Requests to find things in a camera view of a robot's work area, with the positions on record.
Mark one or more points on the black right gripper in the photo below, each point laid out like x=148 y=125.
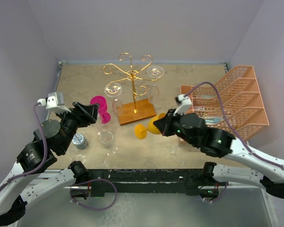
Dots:
x=164 y=124

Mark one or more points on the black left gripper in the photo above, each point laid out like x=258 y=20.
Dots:
x=89 y=116

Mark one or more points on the orange plastic goblet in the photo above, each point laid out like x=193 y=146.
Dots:
x=140 y=130

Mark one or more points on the clear wine glass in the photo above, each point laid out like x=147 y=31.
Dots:
x=99 y=128
x=155 y=72
x=114 y=90
x=107 y=140

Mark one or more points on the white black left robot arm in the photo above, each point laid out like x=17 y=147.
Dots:
x=51 y=139

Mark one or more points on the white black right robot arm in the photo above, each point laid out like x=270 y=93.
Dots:
x=260 y=169

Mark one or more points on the pink plastic goblet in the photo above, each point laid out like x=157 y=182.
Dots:
x=104 y=115

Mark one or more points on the small round tin can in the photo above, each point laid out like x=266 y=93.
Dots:
x=79 y=141

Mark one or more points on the light blue packet in organizer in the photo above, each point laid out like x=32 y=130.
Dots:
x=213 y=120

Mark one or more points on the peach plastic file organizer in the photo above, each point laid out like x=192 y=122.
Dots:
x=236 y=98

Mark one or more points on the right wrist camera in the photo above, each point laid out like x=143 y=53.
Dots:
x=183 y=104

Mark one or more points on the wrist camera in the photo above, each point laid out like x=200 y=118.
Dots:
x=54 y=103
x=183 y=104

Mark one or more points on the gold wire wine glass rack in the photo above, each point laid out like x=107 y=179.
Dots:
x=136 y=110

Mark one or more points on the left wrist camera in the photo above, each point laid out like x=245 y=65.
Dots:
x=54 y=103

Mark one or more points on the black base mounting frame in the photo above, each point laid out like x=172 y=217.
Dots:
x=185 y=181

